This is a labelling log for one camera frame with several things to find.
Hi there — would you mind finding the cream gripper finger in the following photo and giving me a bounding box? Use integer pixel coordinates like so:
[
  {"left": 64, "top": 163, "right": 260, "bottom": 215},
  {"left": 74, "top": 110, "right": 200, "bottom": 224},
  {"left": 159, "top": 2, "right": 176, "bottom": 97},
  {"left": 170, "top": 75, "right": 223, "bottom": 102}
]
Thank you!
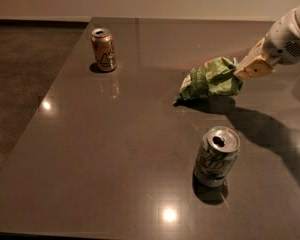
[
  {"left": 237, "top": 38, "right": 265, "bottom": 68},
  {"left": 234, "top": 54, "right": 274, "bottom": 81}
]

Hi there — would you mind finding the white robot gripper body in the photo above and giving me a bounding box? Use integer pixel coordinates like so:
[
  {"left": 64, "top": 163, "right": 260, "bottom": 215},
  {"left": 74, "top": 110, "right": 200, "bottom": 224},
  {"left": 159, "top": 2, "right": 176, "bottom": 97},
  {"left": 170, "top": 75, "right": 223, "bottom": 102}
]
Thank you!
[{"left": 263, "top": 7, "right": 300, "bottom": 65}]

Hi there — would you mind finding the green jalapeno chip bag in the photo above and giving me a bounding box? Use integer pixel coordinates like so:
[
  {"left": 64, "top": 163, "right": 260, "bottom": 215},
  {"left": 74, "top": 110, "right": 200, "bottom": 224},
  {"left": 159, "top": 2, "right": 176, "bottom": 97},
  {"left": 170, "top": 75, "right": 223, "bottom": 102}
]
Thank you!
[{"left": 176, "top": 57, "right": 243, "bottom": 103}]

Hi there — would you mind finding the silver green 7up can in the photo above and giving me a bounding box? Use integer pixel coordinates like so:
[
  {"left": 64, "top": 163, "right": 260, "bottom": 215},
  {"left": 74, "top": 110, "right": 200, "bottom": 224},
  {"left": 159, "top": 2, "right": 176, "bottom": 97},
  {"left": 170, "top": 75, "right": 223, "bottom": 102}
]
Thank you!
[{"left": 193, "top": 126, "right": 240, "bottom": 188}]

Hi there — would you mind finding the orange soda can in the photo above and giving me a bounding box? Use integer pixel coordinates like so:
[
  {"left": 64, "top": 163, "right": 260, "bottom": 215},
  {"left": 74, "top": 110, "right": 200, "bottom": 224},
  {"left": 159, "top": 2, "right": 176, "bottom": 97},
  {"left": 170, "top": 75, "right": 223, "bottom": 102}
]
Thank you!
[{"left": 91, "top": 28, "right": 117, "bottom": 72}]

